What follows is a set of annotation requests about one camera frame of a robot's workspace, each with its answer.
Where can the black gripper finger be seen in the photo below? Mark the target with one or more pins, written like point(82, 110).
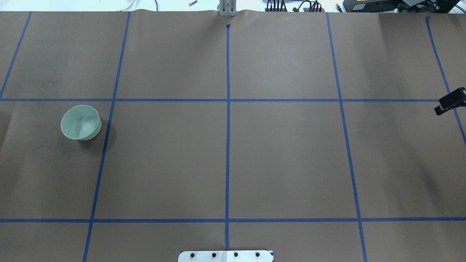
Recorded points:
point(452, 100)

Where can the mint green bowl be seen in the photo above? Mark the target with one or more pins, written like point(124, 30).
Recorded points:
point(81, 122)

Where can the black equipment box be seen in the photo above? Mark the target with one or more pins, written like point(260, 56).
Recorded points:
point(399, 6)

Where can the metal stand post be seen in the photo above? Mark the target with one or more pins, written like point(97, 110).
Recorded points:
point(227, 8)

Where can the white metal camera stand base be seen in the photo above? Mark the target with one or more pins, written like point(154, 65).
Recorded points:
point(227, 256)

